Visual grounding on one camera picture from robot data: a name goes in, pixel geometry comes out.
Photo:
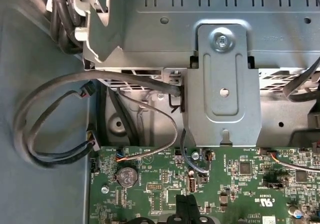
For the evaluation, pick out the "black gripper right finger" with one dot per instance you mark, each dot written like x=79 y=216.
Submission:
x=192 y=206

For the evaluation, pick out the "silver board screw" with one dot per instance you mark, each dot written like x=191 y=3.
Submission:
x=195 y=155
x=104 y=189

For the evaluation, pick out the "small can capacitor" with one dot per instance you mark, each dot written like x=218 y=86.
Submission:
x=295 y=211

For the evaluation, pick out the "silver bracket screw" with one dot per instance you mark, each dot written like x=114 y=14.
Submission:
x=222 y=41

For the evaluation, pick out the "metal cage bracket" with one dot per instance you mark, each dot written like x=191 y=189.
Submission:
x=195 y=96

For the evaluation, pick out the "round coin battery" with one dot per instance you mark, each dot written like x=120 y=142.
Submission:
x=126 y=177

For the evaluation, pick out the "pale plastic cage clip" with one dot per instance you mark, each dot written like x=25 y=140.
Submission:
x=80 y=32

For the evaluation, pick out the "green motherboard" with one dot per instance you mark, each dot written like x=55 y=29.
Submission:
x=250 y=191

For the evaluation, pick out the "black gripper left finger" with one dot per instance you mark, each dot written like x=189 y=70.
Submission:
x=181 y=206

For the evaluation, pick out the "internal USB port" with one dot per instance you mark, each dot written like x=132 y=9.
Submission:
x=192 y=186

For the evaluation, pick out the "white board sticker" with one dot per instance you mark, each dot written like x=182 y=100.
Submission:
x=265 y=220

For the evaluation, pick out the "metal disk bay cage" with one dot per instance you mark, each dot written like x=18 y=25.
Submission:
x=162 y=41

